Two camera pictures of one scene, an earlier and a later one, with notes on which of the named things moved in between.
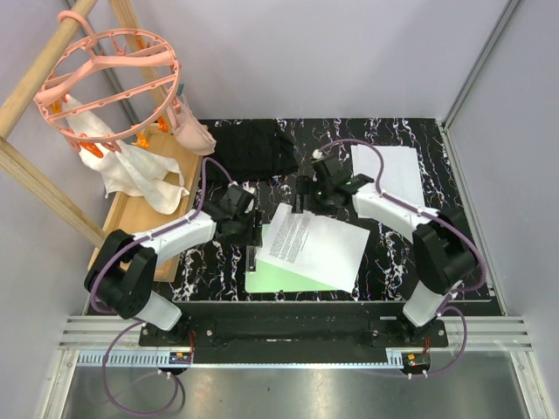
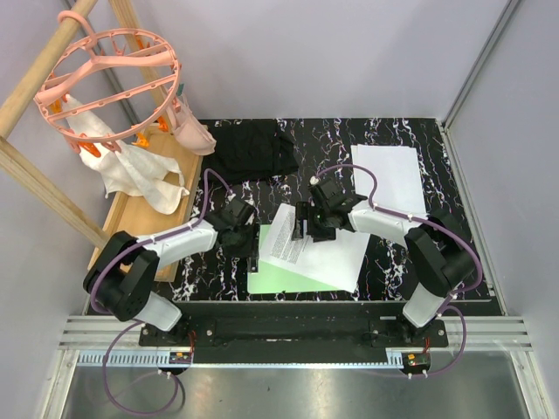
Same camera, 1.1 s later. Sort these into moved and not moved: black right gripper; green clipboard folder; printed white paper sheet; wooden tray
Moved: black right gripper
Not moved: printed white paper sheet; green clipboard folder; wooden tray
